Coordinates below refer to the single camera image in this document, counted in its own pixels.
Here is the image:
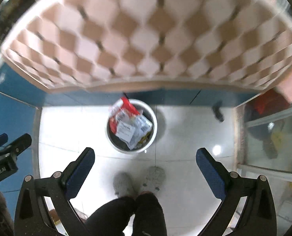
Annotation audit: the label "red and white sugar bag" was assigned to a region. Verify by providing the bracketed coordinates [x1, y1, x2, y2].
[108, 96, 153, 151]

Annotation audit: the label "white trash bin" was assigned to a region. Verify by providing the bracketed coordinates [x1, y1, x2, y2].
[106, 98, 158, 155]

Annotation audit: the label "black trouser legs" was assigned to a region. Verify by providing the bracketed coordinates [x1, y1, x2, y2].
[85, 193, 167, 235]

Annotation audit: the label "glass door panel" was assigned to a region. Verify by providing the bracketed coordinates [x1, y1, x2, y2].
[241, 103, 292, 175]

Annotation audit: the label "left grey sneaker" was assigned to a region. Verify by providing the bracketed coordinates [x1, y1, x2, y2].
[113, 172, 136, 199]

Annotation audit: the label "grey sneaker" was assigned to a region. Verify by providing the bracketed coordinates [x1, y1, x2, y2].
[140, 166, 166, 195]
[113, 172, 136, 199]

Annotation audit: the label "right grey sneaker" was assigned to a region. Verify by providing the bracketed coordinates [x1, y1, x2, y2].
[140, 166, 166, 195]

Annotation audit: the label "small black floor object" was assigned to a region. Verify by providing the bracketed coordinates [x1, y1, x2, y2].
[212, 101, 225, 123]

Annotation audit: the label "red item under cabinet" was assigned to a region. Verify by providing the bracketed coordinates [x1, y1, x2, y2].
[253, 89, 290, 116]

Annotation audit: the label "checkered pink brown mat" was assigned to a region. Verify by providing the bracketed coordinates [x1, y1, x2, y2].
[1, 0, 292, 93]

